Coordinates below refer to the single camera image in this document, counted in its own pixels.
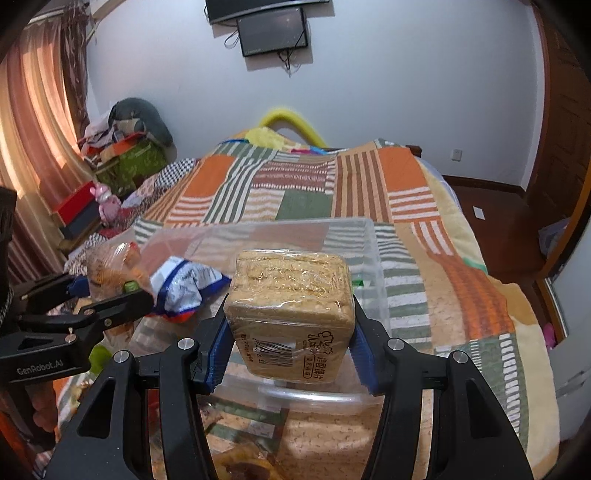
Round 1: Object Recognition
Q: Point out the brown pastry packet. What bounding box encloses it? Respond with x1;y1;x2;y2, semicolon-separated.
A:
211;450;283;480

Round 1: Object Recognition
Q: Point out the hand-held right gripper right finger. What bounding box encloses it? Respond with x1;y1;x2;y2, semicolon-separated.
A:
348;295;532;480

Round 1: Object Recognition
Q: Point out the clear plastic storage box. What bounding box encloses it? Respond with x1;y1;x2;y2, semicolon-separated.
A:
129;218;393;480

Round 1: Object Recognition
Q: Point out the black screen cable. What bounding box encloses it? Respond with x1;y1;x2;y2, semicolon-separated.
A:
276;46;302;77

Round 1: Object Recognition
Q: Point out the red box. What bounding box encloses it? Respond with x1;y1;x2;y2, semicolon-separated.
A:
54;181;99;228

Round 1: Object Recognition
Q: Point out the checkered cloth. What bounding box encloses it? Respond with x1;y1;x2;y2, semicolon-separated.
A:
139;158;204;204

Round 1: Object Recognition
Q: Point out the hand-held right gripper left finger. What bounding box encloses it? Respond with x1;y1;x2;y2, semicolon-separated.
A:
44;307;236;480

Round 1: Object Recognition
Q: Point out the blue and white snack bag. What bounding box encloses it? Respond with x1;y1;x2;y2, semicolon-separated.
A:
148;256;232;324

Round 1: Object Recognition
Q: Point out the small black wall screen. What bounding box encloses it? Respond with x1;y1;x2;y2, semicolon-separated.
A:
236;7;310;58

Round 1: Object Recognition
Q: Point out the lime green object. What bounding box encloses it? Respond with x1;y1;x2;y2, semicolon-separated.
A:
88;344;112;376

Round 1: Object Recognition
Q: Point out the toast cracker packet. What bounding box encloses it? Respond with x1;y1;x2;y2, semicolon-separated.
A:
224;249;358;381

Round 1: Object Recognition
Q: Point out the pile of clothes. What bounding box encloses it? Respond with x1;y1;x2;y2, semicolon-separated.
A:
78;114;149;163

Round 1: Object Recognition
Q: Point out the patchwork striped blanket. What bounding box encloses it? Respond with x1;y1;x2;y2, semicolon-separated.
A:
32;136;555;480

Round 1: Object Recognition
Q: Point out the black wall television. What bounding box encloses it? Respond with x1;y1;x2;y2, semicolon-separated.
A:
205;0;331;25

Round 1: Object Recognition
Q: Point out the pink striped curtain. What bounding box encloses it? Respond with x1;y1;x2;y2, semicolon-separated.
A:
0;7;95;287

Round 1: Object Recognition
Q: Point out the pink plush toy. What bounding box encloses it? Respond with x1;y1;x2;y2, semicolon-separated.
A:
93;182;123;228

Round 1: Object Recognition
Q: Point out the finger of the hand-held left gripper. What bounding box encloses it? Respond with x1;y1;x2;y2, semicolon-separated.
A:
18;273;93;315
0;288;155;385

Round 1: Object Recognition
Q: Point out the wooden door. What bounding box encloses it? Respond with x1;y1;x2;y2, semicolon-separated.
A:
525;0;591;227

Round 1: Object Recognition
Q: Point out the yellow foam tube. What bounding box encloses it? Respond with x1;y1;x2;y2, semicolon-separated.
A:
259;107;327;147

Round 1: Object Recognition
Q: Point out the clear bag of brown snacks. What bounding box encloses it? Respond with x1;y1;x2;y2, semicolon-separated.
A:
85;241;157;319

